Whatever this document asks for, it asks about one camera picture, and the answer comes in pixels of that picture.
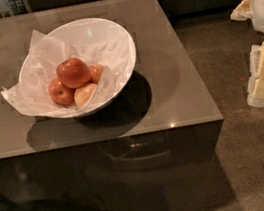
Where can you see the red apple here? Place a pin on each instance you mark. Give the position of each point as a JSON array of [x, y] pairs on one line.
[[73, 73], [60, 93]]

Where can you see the right orange-red apple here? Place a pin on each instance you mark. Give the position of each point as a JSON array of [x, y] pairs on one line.
[[95, 72]]

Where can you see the yellowish front apple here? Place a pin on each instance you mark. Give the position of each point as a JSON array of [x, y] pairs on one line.
[[83, 94]]

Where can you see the white bowl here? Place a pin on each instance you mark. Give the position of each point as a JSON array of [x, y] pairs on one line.
[[99, 35]]

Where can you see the white crumpled paper liner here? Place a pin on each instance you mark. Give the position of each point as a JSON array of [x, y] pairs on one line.
[[39, 79]]

